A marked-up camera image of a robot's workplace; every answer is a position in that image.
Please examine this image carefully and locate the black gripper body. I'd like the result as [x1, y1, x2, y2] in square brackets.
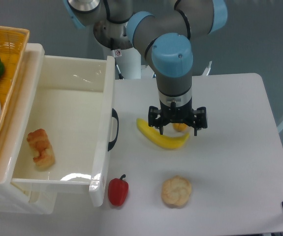
[148, 93, 208, 129]

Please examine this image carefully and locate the white drawer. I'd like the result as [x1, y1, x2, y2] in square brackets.
[12, 56, 115, 207]

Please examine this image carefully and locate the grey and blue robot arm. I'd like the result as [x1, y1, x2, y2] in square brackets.
[64, 0, 228, 131]

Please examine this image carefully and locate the white drawer cabinet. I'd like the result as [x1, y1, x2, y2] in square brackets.
[0, 43, 57, 214]

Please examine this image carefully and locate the yellow banana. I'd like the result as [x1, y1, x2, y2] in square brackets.
[136, 118, 190, 149]

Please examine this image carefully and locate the orange yellow bell pepper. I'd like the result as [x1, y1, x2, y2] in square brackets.
[172, 123, 188, 132]

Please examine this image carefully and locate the round beige bread bun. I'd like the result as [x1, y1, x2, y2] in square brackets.
[161, 176, 192, 207]

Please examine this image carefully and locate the red bell pepper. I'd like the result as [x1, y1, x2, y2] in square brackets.
[108, 174, 129, 207]

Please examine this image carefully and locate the brown croissant pastry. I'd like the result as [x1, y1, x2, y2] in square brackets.
[27, 129, 55, 170]

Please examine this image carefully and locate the yellow woven basket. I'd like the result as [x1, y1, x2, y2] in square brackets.
[0, 26, 30, 132]

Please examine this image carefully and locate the black drawer handle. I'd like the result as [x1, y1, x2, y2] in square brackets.
[108, 108, 119, 151]

